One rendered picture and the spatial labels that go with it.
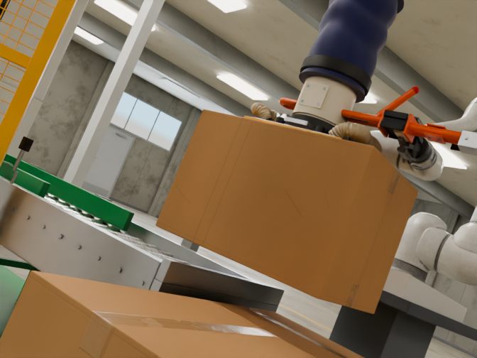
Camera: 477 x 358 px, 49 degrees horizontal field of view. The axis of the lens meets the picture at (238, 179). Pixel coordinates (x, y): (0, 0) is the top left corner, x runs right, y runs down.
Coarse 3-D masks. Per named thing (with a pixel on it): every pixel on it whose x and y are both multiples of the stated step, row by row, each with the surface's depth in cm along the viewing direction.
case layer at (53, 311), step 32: (32, 288) 91; (64, 288) 89; (96, 288) 99; (128, 288) 112; (32, 320) 89; (64, 320) 85; (96, 320) 82; (128, 320) 86; (160, 320) 95; (192, 320) 106; (224, 320) 121; (256, 320) 140; (288, 320) 166; (0, 352) 90; (32, 352) 86; (64, 352) 83; (96, 352) 80; (128, 352) 77; (160, 352) 76; (192, 352) 83; (224, 352) 91; (256, 352) 102; (288, 352) 115; (320, 352) 132; (352, 352) 155
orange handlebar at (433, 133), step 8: (280, 104) 172; (288, 104) 168; (344, 112) 156; (352, 112) 154; (360, 112) 154; (352, 120) 158; (368, 120) 151; (376, 120) 150; (416, 128) 143; (424, 128) 142; (432, 128) 140; (440, 128) 140; (424, 136) 146; (432, 136) 141; (440, 136) 139; (448, 136) 138; (456, 136) 137
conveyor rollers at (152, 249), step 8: (48, 200) 223; (56, 200) 237; (64, 208) 219; (72, 208) 234; (80, 216) 216; (88, 216) 231; (96, 224) 211; (104, 224) 227; (112, 232) 207; (120, 232) 213; (128, 232) 229; (128, 240) 203; (136, 240) 219; (144, 248) 198; (152, 248) 215; (160, 256) 193; (168, 256) 199
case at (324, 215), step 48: (192, 144) 163; (240, 144) 152; (288, 144) 143; (336, 144) 135; (192, 192) 157; (240, 192) 147; (288, 192) 138; (336, 192) 130; (384, 192) 140; (192, 240) 151; (240, 240) 142; (288, 240) 134; (336, 240) 126; (384, 240) 148; (336, 288) 132
